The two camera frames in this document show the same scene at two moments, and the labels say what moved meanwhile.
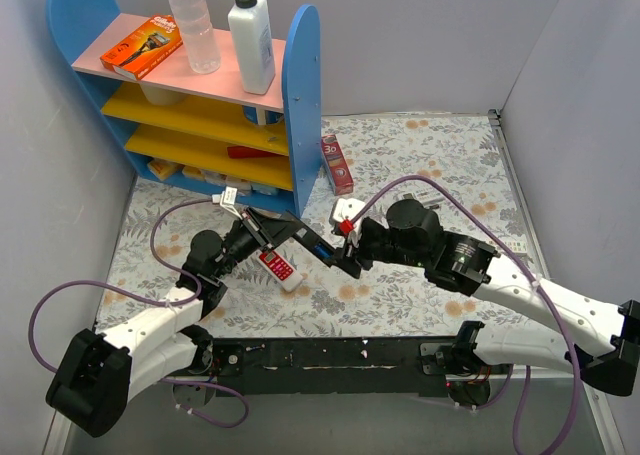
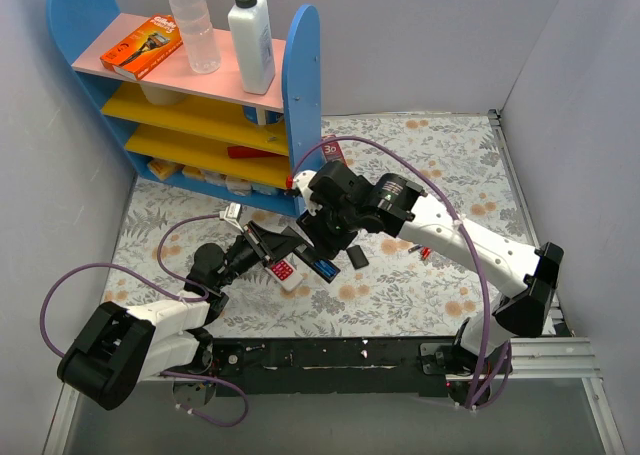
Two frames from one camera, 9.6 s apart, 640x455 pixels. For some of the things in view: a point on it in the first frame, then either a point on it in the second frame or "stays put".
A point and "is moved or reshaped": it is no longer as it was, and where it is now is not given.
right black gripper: (354, 250) → (316, 226)
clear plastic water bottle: (192, 15) stays put
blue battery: (320, 249) → (326, 267)
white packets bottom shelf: (228, 180) stays put
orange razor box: (143, 46) stays put
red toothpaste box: (335, 165) stays put
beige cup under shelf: (161, 96) stays put
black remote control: (314, 245) is moved or reshaped
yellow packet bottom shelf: (162, 168) stays put
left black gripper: (256, 228) → (258, 240)
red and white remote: (279, 268) stays put
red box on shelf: (243, 152) stays put
